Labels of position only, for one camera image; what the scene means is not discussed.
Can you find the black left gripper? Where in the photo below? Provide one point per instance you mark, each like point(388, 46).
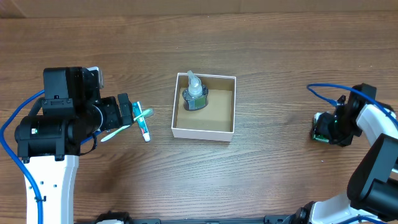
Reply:
point(114, 119)

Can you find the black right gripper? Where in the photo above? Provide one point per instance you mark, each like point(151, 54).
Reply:
point(323, 125)

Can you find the teal toothpaste tube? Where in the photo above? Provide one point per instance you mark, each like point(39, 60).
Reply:
point(137, 110)

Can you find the green white toothbrush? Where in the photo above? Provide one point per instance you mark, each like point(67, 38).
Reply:
point(145, 113)

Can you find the purple soap pump bottle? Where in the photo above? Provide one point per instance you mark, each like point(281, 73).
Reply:
point(196, 94)

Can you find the blue disposable razor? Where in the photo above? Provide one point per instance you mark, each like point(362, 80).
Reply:
point(91, 137)

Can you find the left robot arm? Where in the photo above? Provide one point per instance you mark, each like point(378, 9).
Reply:
point(49, 138)

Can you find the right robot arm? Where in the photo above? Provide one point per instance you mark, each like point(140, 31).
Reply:
point(371, 194)

